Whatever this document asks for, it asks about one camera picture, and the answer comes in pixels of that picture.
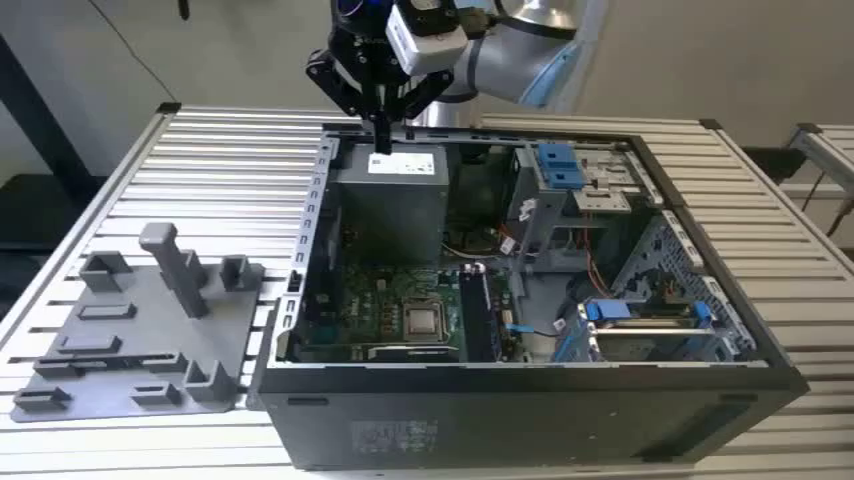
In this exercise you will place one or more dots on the green motherboard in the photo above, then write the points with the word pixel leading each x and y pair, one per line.
pixel 373 300

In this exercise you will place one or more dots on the black PC case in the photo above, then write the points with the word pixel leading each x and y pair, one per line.
pixel 467 425

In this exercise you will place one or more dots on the blue disk carrier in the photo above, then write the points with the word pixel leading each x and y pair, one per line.
pixel 603 309

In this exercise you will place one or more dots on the gray parts rack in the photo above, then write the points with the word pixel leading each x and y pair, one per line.
pixel 220 325

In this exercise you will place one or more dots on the black graphics card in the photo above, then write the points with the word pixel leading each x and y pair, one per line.
pixel 413 354

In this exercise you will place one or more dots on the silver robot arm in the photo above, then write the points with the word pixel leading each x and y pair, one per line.
pixel 513 60

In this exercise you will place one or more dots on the gray metal drive cage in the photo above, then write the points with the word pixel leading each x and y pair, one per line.
pixel 540 225

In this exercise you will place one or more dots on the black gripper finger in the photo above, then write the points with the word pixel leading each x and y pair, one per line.
pixel 429 95
pixel 333 80

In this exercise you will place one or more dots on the silver CPU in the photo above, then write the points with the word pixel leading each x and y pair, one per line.
pixel 423 321

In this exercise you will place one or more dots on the metal slat side table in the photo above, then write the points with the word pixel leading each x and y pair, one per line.
pixel 823 150

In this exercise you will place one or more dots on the blue board connector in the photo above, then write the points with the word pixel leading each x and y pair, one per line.
pixel 321 334

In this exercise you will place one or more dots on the gray power supply unit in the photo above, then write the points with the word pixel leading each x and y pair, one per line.
pixel 387 215

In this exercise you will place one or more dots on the blue drive bay latch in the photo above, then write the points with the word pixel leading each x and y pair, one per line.
pixel 559 167

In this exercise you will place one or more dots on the black table corner cap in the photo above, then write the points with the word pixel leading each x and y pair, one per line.
pixel 711 124
pixel 168 106

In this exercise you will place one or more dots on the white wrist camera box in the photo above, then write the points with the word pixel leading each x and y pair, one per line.
pixel 427 47

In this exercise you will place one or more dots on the black hanging object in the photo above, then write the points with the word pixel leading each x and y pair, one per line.
pixel 183 9

